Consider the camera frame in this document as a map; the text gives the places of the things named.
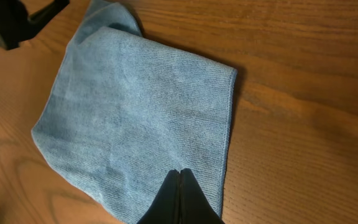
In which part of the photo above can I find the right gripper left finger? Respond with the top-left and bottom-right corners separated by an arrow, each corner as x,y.
137,170 -> 180,224

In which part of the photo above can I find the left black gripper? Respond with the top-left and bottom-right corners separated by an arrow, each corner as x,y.
0,0 -> 70,50

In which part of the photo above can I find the blue microfiber cloth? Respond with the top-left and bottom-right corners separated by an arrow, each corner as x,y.
32,1 -> 237,223

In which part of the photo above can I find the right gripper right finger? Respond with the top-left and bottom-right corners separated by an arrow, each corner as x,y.
179,169 -> 224,224

